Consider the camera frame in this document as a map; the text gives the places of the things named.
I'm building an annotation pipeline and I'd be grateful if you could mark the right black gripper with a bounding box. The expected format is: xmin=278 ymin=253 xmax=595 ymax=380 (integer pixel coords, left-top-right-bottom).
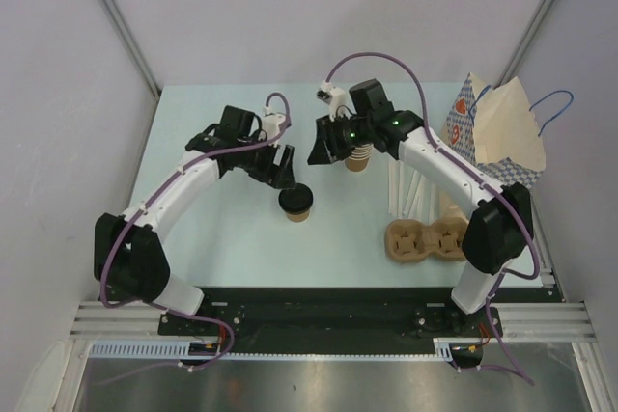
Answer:
xmin=308 ymin=111 xmax=374 ymax=166

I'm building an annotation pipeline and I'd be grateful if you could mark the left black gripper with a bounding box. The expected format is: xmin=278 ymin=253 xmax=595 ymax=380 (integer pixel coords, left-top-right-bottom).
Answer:
xmin=237 ymin=132 xmax=295 ymax=190

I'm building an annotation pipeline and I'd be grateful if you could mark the black cup lid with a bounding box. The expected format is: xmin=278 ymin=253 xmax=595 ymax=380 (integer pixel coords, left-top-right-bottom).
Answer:
xmin=278 ymin=182 xmax=314 ymax=214

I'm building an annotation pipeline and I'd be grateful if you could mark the single brown paper cup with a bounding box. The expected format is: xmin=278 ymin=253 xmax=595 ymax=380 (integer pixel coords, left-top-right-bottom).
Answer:
xmin=285 ymin=208 xmax=311 ymax=223

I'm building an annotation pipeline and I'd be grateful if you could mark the blue checkered paper bag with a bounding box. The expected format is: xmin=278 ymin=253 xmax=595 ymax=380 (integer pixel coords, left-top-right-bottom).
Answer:
xmin=439 ymin=73 xmax=575 ymax=189

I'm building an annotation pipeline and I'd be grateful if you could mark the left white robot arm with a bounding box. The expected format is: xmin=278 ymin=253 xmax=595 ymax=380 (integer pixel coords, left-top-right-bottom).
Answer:
xmin=94 ymin=106 xmax=296 ymax=335

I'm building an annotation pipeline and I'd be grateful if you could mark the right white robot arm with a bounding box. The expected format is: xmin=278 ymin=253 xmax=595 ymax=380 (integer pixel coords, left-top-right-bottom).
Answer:
xmin=308 ymin=79 xmax=534 ymax=336

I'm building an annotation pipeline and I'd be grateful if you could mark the stack of brown paper cups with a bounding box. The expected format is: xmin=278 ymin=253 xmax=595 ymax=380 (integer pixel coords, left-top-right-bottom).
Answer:
xmin=345 ymin=144 xmax=374 ymax=173

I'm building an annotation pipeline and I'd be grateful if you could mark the white wrapped straw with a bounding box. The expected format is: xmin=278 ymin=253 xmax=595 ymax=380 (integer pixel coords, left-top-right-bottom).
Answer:
xmin=403 ymin=170 xmax=421 ymax=217
xmin=397 ymin=161 xmax=406 ymax=218
xmin=408 ymin=177 xmax=437 ymax=223
xmin=388 ymin=158 xmax=397 ymax=216

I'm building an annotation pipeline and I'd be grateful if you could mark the brown cardboard cup carrier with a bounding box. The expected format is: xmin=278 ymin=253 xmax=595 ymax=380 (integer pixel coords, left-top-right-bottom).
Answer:
xmin=384 ymin=217 xmax=468 ymax=263

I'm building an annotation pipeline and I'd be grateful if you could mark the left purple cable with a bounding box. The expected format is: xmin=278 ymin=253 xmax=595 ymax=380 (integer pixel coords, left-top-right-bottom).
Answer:
xmin=91 ymin=92 xmax=292 ymax=386

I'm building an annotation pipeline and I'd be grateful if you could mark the purple cable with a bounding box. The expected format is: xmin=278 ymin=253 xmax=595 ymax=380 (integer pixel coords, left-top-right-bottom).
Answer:
xmin=91 ymin=92 xmax=292 ymax=386
xmin=323 ymin=51 xmax=542 ymax=387

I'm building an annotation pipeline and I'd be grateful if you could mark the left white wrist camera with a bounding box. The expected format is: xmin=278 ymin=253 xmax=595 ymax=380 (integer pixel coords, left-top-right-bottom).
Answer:
xmin=261 ymin=105 xmax=289 ymax=147

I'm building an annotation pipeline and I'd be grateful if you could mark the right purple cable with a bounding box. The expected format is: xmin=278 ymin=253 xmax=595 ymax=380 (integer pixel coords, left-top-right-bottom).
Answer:
xmin=323 ymin=51 xmax=542 ymax=387

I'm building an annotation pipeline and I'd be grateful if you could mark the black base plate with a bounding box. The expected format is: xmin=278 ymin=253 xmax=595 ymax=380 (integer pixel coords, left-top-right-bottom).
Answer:
xmin=98 ymin=286 xmax=564 ymax=342

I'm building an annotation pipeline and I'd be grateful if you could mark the white cable duct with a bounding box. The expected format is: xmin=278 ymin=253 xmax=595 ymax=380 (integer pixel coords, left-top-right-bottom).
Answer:
xmin=89 ymin=340 xmax=452 ymax=362

